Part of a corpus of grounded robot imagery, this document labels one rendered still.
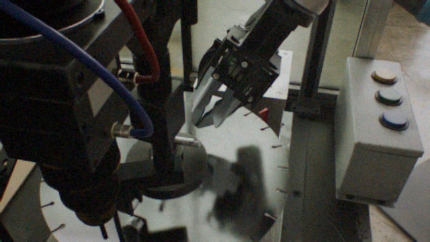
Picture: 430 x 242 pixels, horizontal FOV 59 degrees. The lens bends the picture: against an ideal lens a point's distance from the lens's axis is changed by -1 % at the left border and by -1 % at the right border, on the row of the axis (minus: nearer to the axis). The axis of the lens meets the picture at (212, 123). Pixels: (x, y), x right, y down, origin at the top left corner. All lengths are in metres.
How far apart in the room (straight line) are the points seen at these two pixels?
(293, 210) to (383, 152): 0.19
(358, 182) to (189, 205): 0.36
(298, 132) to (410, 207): 1.03
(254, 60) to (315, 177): 0.43
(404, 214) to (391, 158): 1.11
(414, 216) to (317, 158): 1.02
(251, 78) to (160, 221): 0.20
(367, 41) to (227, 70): 0.50
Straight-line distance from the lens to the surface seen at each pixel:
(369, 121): 0.72
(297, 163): 0.81
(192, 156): 0.51
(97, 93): 0.24
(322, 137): 0.89
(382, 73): 0.84
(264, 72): 0.42
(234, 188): 0.49
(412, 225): 1.78
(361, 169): 0.72
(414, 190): 1.91
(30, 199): 0.81
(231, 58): 0.43
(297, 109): 0.93
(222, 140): 0.55
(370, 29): 0.87
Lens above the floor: 1.33
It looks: 41 degrees down
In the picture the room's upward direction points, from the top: straight up
